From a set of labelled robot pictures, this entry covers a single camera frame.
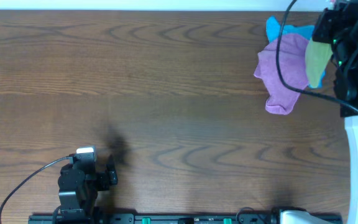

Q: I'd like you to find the green microfiber cloth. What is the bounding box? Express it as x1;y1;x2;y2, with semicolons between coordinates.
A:
305;39;333;88

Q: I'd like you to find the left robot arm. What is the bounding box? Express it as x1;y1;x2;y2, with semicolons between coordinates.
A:
56;152;118;223

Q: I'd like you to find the purple microfiber cloth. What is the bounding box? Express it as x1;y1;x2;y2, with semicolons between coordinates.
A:
254;34;309;115

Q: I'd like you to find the blue microfiber cloth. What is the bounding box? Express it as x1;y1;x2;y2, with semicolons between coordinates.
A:
266;16;326;88

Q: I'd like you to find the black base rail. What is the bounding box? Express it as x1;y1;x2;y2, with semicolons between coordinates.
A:
28;213;343;224

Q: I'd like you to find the left black cable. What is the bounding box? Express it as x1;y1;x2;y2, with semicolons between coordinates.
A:
0;155;74;224

